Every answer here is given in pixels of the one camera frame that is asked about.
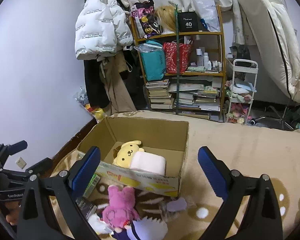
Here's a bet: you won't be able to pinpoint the pink plush bear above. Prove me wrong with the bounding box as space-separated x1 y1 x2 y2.
102 185 140 233

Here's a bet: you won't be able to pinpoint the white rolling cart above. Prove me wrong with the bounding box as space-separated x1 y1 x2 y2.
225 59 258 125

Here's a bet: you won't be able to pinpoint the black box with 40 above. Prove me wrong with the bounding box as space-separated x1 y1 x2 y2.
178 11 199 32

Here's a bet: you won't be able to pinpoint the green tissue pack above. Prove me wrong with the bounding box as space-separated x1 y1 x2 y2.
83 173 100 198

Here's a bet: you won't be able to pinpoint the wooden bookshelf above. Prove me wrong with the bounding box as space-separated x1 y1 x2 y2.
130 5 226 115

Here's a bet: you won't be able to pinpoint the wall power outlet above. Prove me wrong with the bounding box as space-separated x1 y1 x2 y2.
15 157 27 169

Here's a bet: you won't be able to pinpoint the purple-haired plush doll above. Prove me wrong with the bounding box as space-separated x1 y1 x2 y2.
112 217 168 240

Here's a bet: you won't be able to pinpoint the lilac pad in plastic wrap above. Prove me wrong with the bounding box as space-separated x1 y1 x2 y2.
166 197 187 212

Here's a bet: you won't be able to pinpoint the plastic bag with toys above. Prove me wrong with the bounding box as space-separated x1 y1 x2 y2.
74 87 107 123

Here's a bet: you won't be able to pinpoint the blonde wig head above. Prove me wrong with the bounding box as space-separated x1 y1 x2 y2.
155 5 176 34

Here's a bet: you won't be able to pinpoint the person's left hand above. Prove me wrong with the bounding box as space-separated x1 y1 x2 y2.
5 201 21 226

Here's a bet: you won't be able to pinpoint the beige hanging trousers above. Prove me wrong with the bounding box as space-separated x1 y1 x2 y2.
100 51 136 116

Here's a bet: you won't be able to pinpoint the open cardboard box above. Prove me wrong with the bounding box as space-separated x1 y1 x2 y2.
77 116 189 197

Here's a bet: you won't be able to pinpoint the white mattress leaning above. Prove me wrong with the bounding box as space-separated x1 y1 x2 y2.
238 0 300 103

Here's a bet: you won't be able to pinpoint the yellow plush dog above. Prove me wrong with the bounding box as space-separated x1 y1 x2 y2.
113 140 145 168

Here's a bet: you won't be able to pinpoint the red patterned gift bag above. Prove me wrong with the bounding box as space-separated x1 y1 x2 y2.
163 42 192 74

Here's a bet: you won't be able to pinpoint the beige plush cylinder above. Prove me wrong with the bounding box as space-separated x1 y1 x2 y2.
130 151 166 176

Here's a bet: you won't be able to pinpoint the stack of books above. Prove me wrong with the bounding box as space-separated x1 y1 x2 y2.
146 79 174 109

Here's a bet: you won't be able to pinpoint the white puffer jacket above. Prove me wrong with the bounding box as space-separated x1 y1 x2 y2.
75 0 133 61

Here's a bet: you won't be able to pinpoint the teal shopping bag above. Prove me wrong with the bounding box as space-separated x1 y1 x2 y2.
134 41 166 81

